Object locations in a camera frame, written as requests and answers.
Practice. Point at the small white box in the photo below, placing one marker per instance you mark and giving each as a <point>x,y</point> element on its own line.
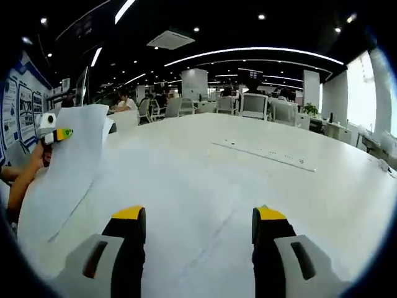
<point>384,166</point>

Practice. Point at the computer monitor on desk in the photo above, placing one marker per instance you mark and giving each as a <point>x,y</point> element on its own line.
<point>82,90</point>

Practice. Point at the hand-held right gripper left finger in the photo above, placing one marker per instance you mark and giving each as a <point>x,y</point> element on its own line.
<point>127,232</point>

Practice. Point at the green potted plant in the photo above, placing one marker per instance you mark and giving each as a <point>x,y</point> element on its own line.
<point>310,109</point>

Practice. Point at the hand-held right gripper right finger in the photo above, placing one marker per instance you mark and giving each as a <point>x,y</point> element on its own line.
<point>273,229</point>

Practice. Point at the group of white office chairs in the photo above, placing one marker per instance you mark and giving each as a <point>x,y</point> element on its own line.
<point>254,107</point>

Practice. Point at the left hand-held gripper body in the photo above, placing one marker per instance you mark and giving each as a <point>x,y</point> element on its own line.
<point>48,122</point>

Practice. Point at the hanging black display screen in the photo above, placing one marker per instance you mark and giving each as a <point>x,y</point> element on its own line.
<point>251,74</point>

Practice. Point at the round ceiling spotlights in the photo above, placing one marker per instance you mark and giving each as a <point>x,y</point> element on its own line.
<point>261,16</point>

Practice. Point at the curved ceiling light strip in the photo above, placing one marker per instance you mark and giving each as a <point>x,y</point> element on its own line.
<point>254,48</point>
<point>124,12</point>

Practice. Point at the ceiling air conditioner vent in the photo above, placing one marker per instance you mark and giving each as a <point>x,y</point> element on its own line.
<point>170,39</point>

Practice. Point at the white cloth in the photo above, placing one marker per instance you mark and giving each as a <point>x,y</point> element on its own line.
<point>192,186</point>
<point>71,161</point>

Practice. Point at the white storage shelf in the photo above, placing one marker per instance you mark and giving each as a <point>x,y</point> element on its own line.
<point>62,93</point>

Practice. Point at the white desk partition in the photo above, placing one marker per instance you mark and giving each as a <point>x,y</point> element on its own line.
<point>124,121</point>

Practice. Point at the person's left hand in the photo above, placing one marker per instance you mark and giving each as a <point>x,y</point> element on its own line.
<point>40,156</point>

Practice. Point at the white table socket strip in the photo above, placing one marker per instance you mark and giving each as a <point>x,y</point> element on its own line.
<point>263,155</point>

